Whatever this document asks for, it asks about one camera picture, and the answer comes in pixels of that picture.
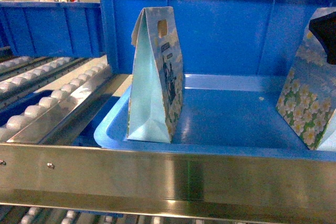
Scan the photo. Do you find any flower gift bag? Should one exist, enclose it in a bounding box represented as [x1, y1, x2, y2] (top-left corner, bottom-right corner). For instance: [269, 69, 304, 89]
[276, 7, 335, 151]
[127, 6, 184, 143]

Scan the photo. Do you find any blue shallow tray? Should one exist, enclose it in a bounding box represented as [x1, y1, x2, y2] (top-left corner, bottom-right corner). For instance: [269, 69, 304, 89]
[94, 74, 335, 162]

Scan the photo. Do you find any large blue crate behind tray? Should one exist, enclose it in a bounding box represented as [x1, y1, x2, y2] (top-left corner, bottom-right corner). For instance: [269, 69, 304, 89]
[100, 0, 335, 76]

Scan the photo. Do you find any white roller track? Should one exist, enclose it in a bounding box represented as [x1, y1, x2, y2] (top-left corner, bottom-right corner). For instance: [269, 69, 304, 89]
[1, 63, 111, 144]

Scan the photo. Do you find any blue crate on rollers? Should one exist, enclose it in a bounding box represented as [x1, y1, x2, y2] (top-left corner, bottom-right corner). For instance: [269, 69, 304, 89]
[1, 2, 106, 58]

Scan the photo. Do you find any steel rack front rail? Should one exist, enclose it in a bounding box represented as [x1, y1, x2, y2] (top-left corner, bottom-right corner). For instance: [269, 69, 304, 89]
[1, 144, 335, 223]

